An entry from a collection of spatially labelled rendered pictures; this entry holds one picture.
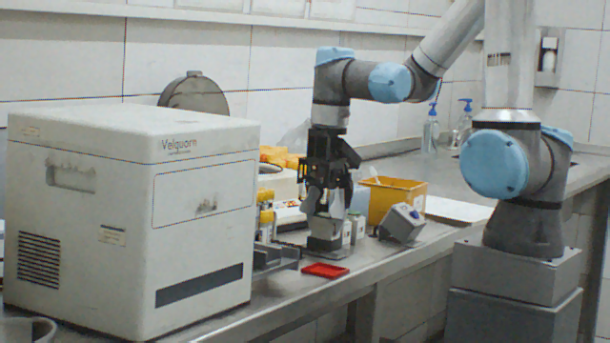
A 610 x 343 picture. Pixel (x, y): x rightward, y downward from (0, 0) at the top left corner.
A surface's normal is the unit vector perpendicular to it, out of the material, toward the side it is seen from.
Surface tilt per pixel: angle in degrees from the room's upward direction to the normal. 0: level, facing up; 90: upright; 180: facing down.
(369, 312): 90
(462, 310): 90
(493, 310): 90
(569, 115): 90
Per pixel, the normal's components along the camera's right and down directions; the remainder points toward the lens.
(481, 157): -0.60, 0.18
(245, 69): 0.86, 0.15
